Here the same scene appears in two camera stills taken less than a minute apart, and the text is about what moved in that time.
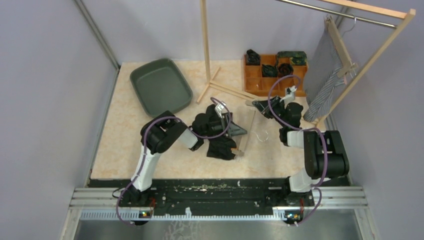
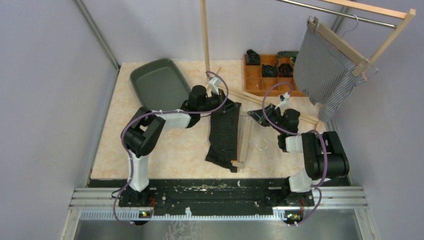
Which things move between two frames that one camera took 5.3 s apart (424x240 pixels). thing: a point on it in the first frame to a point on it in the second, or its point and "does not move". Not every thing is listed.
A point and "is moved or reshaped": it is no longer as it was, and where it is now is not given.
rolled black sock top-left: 252,58 does not move
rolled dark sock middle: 269,71 does not move
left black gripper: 229,128 to 229,105
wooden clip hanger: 240,150 is moved or reshaped
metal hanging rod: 338,14 does not move
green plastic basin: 160,87 does not move
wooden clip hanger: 348,66 is moved or reshaped
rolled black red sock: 285,69 does not move
